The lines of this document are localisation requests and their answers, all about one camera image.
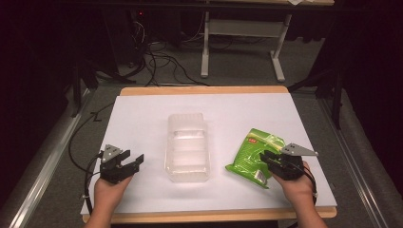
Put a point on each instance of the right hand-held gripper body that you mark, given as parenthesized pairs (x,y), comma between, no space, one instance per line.
(288,167)

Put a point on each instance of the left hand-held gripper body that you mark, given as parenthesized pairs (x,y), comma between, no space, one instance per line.
(111,171)

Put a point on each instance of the green snack bag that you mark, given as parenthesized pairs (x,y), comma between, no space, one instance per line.
(250,155)

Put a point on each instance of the person's left hand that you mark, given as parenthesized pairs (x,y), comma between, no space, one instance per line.
(111,191)

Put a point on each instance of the person's right hand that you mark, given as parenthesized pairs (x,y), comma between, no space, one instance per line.
(296,188)

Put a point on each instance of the white paper sheet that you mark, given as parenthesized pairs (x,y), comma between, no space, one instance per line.
(149,126)

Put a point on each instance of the clear plastic container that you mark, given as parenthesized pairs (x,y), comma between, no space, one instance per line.
(187,148)

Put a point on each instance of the black metal stand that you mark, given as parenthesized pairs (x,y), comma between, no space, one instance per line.
(329,91)
(83,82)

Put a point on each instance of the black computer tower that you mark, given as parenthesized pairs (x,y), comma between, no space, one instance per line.
(126,34)

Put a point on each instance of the aluminium floor rail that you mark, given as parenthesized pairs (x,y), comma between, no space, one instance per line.
(348,158)
(47,164)

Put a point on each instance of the white metal desk frame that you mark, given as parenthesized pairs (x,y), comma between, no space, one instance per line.
(244,28)

